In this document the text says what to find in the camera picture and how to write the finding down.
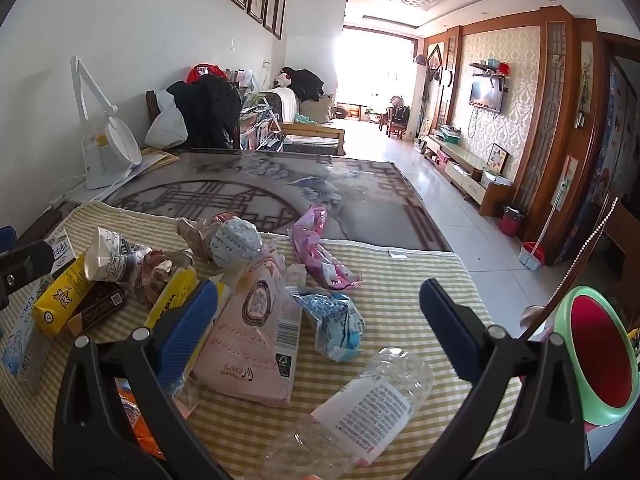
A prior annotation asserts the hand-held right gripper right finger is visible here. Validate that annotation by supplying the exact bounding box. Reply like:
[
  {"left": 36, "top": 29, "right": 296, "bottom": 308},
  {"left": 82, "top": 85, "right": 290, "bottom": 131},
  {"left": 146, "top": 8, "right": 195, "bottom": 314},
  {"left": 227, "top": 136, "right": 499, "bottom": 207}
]
[{"left": 400, "top": 277, "right": 586, "bottom": 480}]

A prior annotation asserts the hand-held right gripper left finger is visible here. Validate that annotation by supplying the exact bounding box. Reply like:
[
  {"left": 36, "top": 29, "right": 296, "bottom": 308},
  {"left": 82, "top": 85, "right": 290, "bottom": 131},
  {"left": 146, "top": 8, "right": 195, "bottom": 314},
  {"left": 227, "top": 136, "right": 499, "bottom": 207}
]
[{"left": 52, "top": 279, "right": 231, "bottom": 480}]

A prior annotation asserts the yellow snack packet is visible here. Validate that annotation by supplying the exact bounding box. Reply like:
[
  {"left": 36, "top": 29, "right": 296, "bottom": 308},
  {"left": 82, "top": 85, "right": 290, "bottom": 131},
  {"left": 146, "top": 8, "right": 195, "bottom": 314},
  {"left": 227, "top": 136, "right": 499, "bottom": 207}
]
[{"left": 144, "top": 266, "right": 198, "bottom": 333}]

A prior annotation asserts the yellow box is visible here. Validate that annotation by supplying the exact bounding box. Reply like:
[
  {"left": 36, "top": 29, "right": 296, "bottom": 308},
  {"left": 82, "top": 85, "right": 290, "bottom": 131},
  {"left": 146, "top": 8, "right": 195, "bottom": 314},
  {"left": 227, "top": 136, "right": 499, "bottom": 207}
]
[{"left": 31, "top": 252, "right": 97, "bottom": 338}]

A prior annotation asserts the printed paper wrapper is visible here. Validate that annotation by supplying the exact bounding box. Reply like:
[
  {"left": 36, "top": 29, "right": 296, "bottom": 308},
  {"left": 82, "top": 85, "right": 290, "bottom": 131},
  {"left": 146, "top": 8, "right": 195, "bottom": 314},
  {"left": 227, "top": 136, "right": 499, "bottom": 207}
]
[
  {"left": 176, "top": 211, "right": 236, "bottom": 263},
  {"left": 131, "top": 247, "right": 201, "bottom": 308}
]

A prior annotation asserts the crushed white paper cup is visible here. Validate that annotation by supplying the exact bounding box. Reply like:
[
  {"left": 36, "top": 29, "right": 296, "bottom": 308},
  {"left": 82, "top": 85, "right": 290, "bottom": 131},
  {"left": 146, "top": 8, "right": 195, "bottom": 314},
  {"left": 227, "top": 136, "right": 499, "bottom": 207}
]
[{"left": 82, "top": 226, "right": 153, "bottom": 282}]

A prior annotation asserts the dark brown box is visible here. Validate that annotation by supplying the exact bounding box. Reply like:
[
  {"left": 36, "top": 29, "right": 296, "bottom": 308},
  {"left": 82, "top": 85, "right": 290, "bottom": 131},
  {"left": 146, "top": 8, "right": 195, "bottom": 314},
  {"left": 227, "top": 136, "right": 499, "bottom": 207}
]
[{"left": 65, "top": 281, "right": 127, "bottom": 332}]

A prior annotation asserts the white dotted paper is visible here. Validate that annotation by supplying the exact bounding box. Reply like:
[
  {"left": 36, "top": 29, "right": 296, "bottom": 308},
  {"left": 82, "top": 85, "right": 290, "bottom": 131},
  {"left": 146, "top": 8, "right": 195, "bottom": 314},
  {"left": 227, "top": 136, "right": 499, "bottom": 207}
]
[{"left": 207, "top": 216, "right": 264, "bottom": 267}]

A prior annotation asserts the orange packet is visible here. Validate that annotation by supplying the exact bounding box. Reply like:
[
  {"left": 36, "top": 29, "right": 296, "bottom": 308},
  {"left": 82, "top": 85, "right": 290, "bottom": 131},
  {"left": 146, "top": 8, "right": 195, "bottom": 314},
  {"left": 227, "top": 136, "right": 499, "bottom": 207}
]
[{"left": 116, "top": 377, "right": 168, "bottom": 461}]

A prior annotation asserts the blue white wrapper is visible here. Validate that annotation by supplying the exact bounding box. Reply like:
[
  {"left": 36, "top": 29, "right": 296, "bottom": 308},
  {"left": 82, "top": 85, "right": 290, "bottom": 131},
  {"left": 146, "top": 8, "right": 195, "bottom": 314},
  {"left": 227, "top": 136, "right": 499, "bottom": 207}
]
[{"left": 292, "top": 287, "right": 367, "bottom": 363}]

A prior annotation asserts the clear plastic bottle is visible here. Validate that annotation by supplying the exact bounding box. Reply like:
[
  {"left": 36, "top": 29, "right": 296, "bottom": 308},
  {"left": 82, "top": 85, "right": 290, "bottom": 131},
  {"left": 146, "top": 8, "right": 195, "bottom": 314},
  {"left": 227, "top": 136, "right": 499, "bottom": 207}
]
[{"left": 257, "top": 346, "right": 436, "bottom": 478}]

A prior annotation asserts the pink plastic wrapper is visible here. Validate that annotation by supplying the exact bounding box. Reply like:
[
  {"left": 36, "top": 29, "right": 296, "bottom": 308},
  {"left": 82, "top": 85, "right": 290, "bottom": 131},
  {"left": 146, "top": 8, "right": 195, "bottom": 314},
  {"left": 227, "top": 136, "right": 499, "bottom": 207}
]
[{"left": 287, "top": 205, "right": 364, "bottom": 291}]

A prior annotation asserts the red bin with green rim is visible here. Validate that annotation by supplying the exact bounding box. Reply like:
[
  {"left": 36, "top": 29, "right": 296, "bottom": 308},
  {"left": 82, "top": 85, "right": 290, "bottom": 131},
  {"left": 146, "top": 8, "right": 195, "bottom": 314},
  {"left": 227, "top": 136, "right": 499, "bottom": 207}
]
[{"left": 551, "top": 285, "right": 640, "bottom": 429}]

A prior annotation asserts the dark red phone case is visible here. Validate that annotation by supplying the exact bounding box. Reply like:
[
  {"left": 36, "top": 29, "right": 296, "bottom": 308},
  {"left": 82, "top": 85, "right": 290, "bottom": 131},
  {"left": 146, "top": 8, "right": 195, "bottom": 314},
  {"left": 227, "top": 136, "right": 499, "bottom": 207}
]
[{"left": 15, "top": 207, "right": 66, "bottom": 248}]

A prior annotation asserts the yellow checkered cloth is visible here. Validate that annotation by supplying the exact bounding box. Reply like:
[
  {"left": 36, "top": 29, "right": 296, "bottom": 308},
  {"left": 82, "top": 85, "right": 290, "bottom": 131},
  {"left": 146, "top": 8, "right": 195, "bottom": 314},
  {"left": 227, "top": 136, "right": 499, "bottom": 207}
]
[{"left": 0, "top": 202, "right": 523, "bottom": 480}]

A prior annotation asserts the small red floor bin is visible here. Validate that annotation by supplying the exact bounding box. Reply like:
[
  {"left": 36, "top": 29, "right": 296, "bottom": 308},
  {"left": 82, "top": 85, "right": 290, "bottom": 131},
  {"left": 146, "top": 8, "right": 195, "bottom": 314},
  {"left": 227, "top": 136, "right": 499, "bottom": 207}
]
[{"left": 500, "top": 205, "right": 526, "bottom": 237}]

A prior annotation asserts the white desk lamp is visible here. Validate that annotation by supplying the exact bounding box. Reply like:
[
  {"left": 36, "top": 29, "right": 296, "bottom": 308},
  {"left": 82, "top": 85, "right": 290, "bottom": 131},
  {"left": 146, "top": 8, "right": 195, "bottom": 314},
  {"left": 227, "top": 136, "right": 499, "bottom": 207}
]
[{"left": 69, "top": 55, "right": 143, "bottom": 191}]

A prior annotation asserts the low television cabinet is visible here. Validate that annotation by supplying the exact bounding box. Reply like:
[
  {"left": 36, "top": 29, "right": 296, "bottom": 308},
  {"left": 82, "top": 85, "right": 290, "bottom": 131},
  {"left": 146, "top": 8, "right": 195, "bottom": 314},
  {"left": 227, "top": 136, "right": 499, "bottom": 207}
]
[{"left": 417, "top": 132, "right": 513, "bottom": 218}]

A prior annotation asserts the printed grey table cover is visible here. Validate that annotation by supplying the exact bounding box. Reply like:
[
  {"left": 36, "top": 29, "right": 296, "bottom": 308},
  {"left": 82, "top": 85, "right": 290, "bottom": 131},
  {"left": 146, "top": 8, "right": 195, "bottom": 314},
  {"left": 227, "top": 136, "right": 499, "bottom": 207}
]
[{"left": 107, "top": 150, "right": 453, "bottom": 253}]

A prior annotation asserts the yellow paper folder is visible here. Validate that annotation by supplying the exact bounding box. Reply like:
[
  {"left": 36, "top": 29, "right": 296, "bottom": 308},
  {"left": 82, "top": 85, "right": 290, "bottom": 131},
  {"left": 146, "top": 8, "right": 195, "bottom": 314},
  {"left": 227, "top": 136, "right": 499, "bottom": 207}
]
[{"left": 127, "top": 147, "right": 181, "bottom": 181}]

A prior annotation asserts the framed geometric picture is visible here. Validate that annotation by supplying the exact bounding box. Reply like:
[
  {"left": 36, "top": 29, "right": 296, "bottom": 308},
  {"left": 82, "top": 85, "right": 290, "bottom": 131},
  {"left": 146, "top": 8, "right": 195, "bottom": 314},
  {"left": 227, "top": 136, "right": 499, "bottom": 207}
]
[{"left": 486, "top": 142, "right": 509, "bottom": 175}]

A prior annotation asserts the white bag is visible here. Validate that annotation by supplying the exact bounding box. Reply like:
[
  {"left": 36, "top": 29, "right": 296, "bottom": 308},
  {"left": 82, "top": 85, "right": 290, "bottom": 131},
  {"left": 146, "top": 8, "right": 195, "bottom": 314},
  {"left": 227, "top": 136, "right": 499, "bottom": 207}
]
[{"left": 145, "top": 89, "right": 188, "bottom": 150}]

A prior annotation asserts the carved wooden chair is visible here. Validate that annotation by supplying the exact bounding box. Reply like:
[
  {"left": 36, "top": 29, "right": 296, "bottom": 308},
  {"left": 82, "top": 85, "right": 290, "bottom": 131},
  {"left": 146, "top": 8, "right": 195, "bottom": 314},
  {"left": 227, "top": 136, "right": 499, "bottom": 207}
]
[{"left": 520, "top": 195, "right": 640, "bottom": 341}]

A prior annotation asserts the magazine rack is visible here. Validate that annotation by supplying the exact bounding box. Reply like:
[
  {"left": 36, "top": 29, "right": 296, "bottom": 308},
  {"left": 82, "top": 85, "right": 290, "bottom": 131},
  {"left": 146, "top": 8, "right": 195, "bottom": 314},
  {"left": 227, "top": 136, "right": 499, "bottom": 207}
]
[{"left": 235, "top": 67, "right": 286, "bottom": 153}]

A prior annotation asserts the black jacket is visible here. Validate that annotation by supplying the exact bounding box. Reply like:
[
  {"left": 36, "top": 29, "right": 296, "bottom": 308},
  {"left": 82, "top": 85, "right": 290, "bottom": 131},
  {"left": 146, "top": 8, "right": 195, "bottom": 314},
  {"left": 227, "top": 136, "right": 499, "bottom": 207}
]
[{"left": 167, "top": 74, "right": 243, "bottom": 150}]

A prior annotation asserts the wooden sofa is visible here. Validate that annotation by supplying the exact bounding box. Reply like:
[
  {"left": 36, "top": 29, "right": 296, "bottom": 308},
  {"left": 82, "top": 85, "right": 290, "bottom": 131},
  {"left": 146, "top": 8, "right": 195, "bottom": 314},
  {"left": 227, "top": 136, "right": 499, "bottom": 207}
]
[{"left": 272, "top": 87, "right": 347, "bottom": 156}]

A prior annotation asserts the red bag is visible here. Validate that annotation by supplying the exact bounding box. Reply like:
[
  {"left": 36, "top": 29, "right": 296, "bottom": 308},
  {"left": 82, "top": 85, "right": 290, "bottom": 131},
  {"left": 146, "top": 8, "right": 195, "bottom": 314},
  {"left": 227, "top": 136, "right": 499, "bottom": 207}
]
[{"left": 187, "top": 64, "right": 223, "bottom": 83}]

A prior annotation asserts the black cloth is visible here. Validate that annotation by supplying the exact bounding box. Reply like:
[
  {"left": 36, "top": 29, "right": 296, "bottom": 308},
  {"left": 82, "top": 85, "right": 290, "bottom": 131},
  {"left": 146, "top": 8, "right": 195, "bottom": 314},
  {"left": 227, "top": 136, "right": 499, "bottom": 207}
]
[{"left": 281, "top": 66, "right": 326, "bottom": 102}]

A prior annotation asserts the red dustpan with handle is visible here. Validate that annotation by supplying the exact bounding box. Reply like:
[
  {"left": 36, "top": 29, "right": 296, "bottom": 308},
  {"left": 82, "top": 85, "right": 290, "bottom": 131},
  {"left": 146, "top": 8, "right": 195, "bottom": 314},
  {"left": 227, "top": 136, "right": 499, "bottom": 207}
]
[{"left": 517, "top": 195, "right": 561, "bottom": 271}]

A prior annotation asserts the wall television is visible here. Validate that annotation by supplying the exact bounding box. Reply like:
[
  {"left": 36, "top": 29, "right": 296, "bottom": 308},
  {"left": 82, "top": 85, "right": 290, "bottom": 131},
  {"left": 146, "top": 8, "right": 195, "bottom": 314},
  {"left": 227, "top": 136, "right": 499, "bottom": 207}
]
[{"left": 469, "top": 76, "right": 504, "bottom": 113}]

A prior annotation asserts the wall shelf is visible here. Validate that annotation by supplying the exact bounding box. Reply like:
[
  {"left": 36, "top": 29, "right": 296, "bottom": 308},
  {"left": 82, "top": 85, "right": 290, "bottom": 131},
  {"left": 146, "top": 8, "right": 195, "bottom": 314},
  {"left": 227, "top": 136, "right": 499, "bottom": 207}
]
[{"left": 470, "top": 60, "right": 511, "bottom": 93}]

